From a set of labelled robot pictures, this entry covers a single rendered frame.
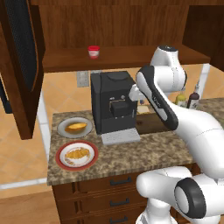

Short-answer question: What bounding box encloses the dark brown bottle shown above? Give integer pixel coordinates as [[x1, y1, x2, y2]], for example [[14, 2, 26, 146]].
[[186, 84, 201, 110]]

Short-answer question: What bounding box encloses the dark wooden cutting board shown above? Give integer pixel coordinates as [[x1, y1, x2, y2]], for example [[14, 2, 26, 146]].
[[136, 112, 173, 136]]

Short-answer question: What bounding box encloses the black coffee machine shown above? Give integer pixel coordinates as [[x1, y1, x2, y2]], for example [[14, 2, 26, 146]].
[[90, 70, 142, 146]]

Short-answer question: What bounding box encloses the pale tan flat item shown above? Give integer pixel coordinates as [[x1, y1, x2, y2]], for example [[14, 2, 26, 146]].
[[136, 104, 151, 115]]

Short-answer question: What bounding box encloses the wooden cabinet door black panel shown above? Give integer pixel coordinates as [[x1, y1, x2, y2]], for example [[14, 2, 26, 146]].
[[0, 0, 46, 141]]

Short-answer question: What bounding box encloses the yellow-green bottle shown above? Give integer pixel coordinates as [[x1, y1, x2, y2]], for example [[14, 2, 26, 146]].
[[175, 92, 188, 109]]

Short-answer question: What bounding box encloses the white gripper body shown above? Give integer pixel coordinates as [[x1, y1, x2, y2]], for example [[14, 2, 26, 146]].
[[129, 83, 145, 102]]

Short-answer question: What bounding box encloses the dark wooden wall cabinet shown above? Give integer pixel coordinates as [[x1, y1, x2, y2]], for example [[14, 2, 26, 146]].
[[29, 0, 224, 74]]

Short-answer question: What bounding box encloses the grey wall outlet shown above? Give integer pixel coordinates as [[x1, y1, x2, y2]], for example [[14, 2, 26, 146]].
[[76, 71, 90, 88]]

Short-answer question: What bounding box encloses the black drawer handle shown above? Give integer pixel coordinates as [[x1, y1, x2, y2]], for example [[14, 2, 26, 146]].
[[109, 177, 133, 186], [108, 215, 130, 224], [108, 198, 131, 207]]

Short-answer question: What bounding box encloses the red-rimmed white plate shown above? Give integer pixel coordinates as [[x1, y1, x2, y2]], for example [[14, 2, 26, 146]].
[[54, 139, 100, 172]]

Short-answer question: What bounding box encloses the yellow oblong pastry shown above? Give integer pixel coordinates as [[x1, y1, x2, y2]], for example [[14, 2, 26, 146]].
[[64, 122, 88, 134]]

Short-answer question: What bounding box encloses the plain wooden cabinet door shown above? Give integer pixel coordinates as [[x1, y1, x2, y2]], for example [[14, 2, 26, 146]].
[[182, 4, 224, 73]]

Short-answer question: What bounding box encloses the grey plate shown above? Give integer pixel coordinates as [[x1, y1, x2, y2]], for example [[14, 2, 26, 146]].
[[56, 116, 95, 139]]

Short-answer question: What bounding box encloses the golden croissant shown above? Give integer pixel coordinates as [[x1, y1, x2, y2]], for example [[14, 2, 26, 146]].
[[65, 147, 91, 161]]

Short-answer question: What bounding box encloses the wooden drawer front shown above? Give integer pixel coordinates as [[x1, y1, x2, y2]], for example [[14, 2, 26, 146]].
[[79, 191, 147, 214], [82, 209, 147, 224], [76, 171, 142, 194]]

